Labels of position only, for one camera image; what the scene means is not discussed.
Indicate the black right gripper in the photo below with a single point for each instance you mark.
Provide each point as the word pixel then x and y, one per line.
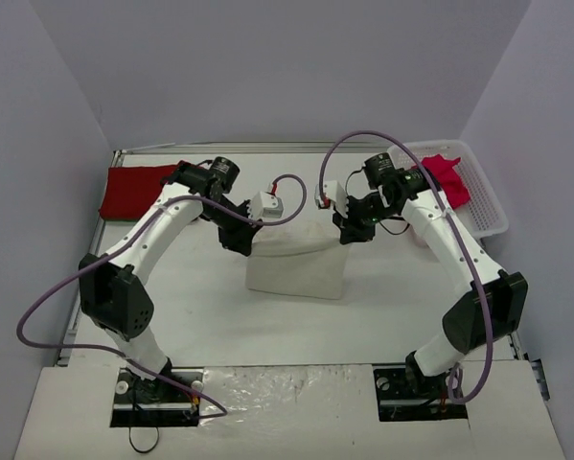
pixel 350 228

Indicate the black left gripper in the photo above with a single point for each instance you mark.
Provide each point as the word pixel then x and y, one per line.
pixel 239 235

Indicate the white t shirt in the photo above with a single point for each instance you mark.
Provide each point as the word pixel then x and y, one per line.
pixel 304 259

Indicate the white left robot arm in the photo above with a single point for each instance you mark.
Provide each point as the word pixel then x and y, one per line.
pixel 113 295

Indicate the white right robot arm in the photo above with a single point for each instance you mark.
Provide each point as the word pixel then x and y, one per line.
pixel 490 300

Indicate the pink t shirt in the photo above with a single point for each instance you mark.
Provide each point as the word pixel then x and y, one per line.
pixel 444 170

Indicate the folded red t shirt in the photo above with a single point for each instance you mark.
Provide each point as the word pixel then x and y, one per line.
pixel 130 191

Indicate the white plastic basket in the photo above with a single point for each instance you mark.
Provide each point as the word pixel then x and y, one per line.
pixel 483 215

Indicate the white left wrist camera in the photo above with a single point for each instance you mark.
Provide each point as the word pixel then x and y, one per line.
pixel 265 205

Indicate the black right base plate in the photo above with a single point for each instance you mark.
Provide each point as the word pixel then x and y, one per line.
pixel 399 402

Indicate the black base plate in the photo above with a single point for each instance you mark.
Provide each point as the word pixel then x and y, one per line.
pixel 399 402
pixel 151 403

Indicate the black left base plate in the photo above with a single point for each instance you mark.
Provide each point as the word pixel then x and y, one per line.
pixel 151 403

